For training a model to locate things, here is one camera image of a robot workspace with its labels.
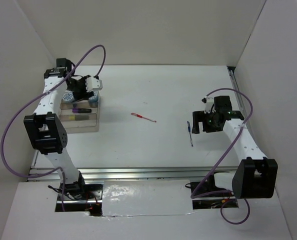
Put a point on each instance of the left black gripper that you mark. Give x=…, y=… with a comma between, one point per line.
x=81, y=96

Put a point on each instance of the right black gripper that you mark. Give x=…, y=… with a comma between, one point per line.
x=199, y=116

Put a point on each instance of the blue pen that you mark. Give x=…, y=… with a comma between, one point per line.
x=190, y=134

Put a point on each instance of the blue jar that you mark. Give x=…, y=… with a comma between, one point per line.
x=68, y=97
x=94, y=98

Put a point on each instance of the purple highlighter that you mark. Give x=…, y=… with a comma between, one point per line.
x=82, y=110

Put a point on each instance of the yellow highlighter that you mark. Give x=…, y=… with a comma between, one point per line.
x=78, y=117

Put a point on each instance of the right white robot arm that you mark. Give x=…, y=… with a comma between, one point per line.
x=255, y=176

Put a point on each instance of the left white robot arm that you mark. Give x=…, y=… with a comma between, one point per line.
x=45, y=130

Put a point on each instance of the clear tiered organizer tray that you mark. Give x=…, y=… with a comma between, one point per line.
x=74, y=127

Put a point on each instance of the red pen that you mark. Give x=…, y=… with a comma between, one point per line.
x=143, y=117

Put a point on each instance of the white foil front cover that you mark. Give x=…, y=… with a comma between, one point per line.
x=146, y=198

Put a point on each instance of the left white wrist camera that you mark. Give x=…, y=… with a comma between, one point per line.
x=93, y=84

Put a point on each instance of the aluminium table frame rail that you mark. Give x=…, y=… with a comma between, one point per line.
x=128, y=147

